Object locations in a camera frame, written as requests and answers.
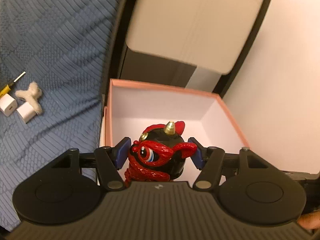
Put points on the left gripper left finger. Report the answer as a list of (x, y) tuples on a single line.
[(66, 169)]

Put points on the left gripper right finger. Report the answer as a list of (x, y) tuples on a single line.
[(213, 163)]

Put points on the red black lion figurine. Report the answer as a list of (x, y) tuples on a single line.
[(159, 154)]

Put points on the white charger cube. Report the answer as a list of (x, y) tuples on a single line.
[(7, 104), (26, 112)]

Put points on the white fuzzy fabric piece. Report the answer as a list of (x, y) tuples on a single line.
[(31, 96)]

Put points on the yellow handled screwdriver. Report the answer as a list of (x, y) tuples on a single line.
[(7, 88)]

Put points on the person's left hand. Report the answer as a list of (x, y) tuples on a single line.
[(310, 221)]

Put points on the pink cardboard box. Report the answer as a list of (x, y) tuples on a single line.
[(133, 106)]

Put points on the beige black folding chair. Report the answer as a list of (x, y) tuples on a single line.
[(200, 44)]

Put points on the blue textured sofa cover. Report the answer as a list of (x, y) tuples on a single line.
[(62, 45)]

